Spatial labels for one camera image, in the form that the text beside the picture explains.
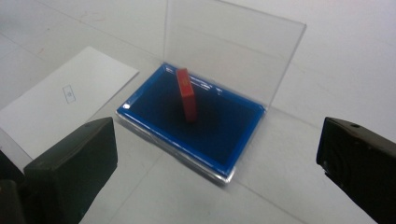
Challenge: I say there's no white paper sheet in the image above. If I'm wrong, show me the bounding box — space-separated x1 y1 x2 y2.
0 46 140 161

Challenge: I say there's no red stamp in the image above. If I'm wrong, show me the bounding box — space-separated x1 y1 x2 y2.
175 67 199 123

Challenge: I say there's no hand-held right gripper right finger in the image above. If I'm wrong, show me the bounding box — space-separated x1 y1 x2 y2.
316 117 396 224

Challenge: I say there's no white table cover sheet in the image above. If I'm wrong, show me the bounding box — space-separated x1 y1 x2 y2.
0 0 396 224

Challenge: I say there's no blue ink pad box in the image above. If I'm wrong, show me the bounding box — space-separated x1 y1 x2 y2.
115 0 307 187

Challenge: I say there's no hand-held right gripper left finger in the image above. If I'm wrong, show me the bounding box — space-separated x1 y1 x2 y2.
22 117 119 224

